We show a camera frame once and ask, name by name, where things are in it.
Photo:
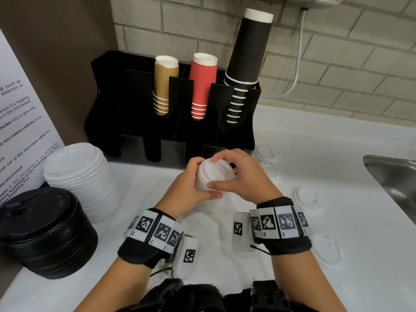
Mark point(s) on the person's right forearm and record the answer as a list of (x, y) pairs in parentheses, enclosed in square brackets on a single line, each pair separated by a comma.
[(302, 282)]

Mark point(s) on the black left wrist marker band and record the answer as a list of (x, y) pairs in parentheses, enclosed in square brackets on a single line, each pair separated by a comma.
[(136, 253)]

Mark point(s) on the stack of black lids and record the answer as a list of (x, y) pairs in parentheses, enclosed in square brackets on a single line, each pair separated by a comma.
[(39, 211)]

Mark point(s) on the steel sink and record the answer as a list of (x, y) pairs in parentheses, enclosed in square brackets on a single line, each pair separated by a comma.
[(396, 178)]

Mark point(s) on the stack of black paper cups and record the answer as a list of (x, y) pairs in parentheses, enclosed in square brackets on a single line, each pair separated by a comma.
[(248, 45)]

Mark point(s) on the black cup holder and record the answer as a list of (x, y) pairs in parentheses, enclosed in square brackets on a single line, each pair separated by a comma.
[(123, 110)]

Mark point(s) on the person's left forearm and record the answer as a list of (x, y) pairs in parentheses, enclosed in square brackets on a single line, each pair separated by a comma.
[(113, 289)]

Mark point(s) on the microwave safety poster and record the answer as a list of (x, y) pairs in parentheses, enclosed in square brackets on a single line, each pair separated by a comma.
[(19, 126)]

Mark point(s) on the grey wall-mounted appliance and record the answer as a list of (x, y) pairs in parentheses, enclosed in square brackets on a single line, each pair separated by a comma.
[(305, 1)]

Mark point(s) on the stack of gold paper cups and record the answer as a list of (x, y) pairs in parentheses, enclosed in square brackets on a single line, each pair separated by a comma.
[(164, 84)]

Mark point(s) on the person's right hand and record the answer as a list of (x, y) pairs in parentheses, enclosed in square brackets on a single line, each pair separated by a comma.
[(250, 181)]

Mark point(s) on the person's left hand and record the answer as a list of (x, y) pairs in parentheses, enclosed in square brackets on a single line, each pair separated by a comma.
[(178, 194)]

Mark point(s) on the black wrist marker band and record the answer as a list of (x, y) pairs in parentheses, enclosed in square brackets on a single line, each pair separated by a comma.
[(136, 253), (286, 246)]

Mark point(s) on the black chest harness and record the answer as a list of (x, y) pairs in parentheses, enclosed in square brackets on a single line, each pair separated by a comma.
[(195, 298)]

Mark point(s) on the stack of red paper cups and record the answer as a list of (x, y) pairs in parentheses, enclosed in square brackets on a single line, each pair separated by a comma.
[(202, 84)]

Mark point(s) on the black right wrist marker band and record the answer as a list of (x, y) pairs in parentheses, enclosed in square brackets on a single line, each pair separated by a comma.
[(286, 246)]

